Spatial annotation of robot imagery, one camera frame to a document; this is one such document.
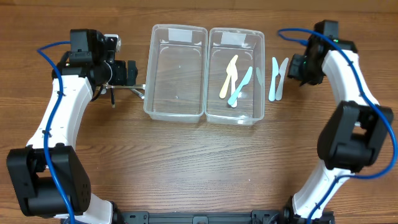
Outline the right clear plastic container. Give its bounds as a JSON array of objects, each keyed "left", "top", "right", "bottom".
[{"left": 205, "top": 27, "right": 266, "bottom": 126}]

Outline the light blue plastic knife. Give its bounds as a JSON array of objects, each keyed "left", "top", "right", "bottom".
[{"left": 268, "top": 57, "right": 279, "bottom": 101}]

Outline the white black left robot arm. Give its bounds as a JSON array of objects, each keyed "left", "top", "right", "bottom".
[{"left": 6, "top": 29, "right": 137, "bottom": 223}]

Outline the left clear plastic container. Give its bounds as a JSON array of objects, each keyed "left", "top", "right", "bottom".
[{"left": 144, "top": 24, "right": 208, "bottom": 123}]

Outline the clear plastic container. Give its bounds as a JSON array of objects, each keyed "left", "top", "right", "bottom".
[
  {"left": 205, "top": 27, "right": 266, "bottom": 126},
  {"left": 144, "top": 24, "right": 208, "bottom": 123}
]

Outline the pale green plastic knife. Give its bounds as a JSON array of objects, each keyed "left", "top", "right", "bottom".
[{"left": 228, "top": 67, "right": 253, "bottom": 108}]

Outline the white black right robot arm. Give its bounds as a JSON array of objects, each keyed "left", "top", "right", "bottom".
[{"left": 279, "top": 20, "right": 397, "bottom": 223}]

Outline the grey white plastic knife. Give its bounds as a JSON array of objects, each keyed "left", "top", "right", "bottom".
[{"left": 275, "top": 58, "right": 289, "bottom": 101}]

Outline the silver metal fork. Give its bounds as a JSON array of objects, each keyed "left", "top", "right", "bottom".
[
  {"left": 103, "top": 84, "right": 146, "bottom": 90},
  {"left": 131, "top": 88, "right": 145, "bottom": 100}
]

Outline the black handled metal fork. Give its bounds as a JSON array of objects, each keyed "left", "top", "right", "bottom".
[{"left": 110, "top": 88, "right": 116, "bottom": 108}]

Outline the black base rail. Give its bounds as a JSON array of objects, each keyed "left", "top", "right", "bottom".
[{"left": 119, "top": 210, "right": 336, "bottom": 224}]

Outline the yellow plastic knife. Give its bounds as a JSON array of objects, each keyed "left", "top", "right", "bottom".
[{"left": 219, "top": 55, "right": 238, "bottom": 99}]

